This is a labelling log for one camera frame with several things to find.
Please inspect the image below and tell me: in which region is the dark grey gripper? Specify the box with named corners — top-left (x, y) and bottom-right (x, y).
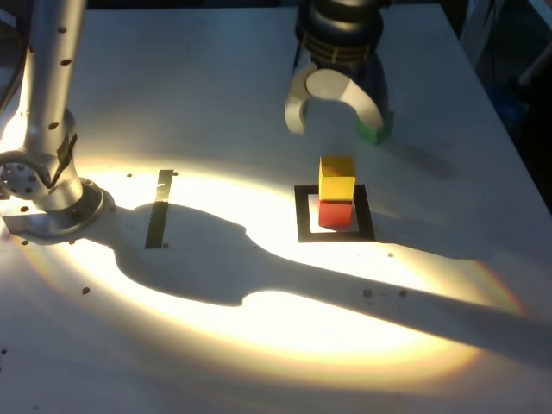
top-left (284, 41), bottom-right (390, 136)

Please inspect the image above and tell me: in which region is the yellow cube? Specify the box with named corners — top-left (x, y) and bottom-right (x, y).
top-left (318, 154), bottom-right (357, 203)

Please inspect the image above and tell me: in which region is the wooden frame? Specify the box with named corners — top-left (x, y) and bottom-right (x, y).
top-left (458, 0), bottom-right (499, 66)

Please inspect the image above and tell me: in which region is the blue round object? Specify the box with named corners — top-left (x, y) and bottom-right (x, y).
top-left (491, 81), bottom-right (528, 129)

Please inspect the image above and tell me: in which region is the red cube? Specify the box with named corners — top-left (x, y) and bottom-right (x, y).
top-left (317, 198), bottom-right (354, 230)

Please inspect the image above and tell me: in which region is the black tape strip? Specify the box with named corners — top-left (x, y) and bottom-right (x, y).
top-left (144, 169), bottom-right (174, 250)

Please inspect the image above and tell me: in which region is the green cube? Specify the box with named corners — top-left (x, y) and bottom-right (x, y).
top-left (354, 110), bottom-right (396, 146)

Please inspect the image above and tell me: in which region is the black tape square outline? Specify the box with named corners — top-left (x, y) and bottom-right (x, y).
top-left (293, 184), bottom-right (377, 244)

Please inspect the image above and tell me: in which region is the person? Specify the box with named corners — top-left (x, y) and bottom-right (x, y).
top-left (515, 42), bottom-right (552, 143)

